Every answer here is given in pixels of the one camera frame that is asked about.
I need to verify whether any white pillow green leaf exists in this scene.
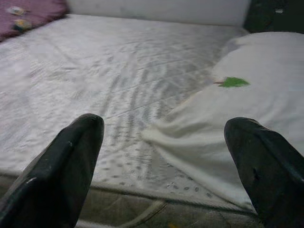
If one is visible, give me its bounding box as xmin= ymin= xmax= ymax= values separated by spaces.
xmin=142 ymin=31 xmax=304 ymax=210

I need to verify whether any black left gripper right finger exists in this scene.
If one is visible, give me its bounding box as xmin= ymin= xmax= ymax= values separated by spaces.
xmin=224 ymin=116 xmax=304 ymax=228

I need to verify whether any white patterned mattress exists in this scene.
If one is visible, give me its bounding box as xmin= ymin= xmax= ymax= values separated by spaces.
xmin=0 ymin=13 xmax=262 ymax=228

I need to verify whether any black cabinet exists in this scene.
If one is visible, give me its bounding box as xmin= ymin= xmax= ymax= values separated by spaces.
xmin=243 ymin=0 xmax=304 ymax=34

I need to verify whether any mauve penguin print blanket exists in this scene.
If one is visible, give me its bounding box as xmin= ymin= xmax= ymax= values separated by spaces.
xmin=0 ymin=0 xmax=69 ymax=44

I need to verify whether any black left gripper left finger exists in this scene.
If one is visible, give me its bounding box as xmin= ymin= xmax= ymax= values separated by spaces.
xmin=0 ymin=113 xmax=105 ymax=228

